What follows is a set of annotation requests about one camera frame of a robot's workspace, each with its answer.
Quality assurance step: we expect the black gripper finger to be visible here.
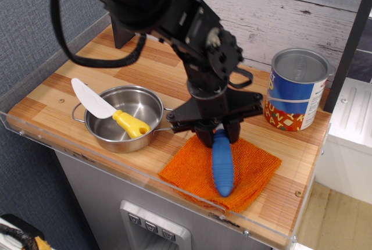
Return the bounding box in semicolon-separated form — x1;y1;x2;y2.
222;116;242;143
194;124;216;148

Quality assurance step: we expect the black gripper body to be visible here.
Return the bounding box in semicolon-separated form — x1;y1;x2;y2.
166;88;263;133

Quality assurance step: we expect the blue handled metal fork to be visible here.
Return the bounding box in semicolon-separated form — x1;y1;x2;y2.
212;125;234;197

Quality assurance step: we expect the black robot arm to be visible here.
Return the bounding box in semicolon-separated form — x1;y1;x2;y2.
103;0;263;147

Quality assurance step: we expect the orange knitted cloth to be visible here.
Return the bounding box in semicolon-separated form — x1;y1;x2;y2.
159;136;281;213

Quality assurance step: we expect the small steel pot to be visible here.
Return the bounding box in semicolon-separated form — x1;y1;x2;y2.
71;78;164;153

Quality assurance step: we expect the blue soup can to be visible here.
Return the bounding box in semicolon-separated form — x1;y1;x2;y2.
264;48;335;131

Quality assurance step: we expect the ice dispenser button panel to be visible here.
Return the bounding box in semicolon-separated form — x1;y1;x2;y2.
120;200;192;249

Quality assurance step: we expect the white yellow toy knife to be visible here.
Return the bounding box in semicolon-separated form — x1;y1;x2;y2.
71;78;151;139

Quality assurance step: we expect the white plastic appliance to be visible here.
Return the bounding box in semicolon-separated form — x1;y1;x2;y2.
315;78;371;203

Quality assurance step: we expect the silver toy fridge cabinet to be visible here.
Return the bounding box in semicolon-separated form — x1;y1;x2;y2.
57;152;270;249

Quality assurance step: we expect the yellow orange object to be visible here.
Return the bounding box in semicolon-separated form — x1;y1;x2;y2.
34;237;53;250

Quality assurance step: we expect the black left vertical post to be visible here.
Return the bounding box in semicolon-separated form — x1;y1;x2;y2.
110;13;135;49

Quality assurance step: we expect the black vertical post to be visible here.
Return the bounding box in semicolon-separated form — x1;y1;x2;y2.
110;13;135;49
323;0;371;113

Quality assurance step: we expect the black right vertical post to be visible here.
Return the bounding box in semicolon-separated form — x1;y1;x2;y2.
323;0;371;113

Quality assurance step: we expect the clear acrylic guard rail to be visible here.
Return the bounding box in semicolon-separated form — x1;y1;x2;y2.
1;10;331;249

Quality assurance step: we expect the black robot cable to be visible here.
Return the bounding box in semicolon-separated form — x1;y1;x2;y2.
48;0;147;69

